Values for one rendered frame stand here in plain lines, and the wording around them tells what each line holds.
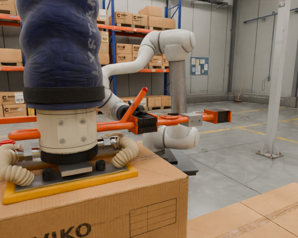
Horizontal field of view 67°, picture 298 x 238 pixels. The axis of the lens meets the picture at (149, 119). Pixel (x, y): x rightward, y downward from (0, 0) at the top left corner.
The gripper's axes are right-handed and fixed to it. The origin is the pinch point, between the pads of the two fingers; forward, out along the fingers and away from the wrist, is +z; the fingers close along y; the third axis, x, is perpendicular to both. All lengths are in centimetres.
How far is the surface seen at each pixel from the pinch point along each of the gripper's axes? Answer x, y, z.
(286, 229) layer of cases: -77, 63, 11
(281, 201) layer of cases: -101, 63, -7
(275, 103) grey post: -315, 29, -158
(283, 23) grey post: -315, -94, -161
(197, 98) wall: -702, 105, -823
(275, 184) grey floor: -226, 119, -88
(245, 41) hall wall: -978, -186, -792
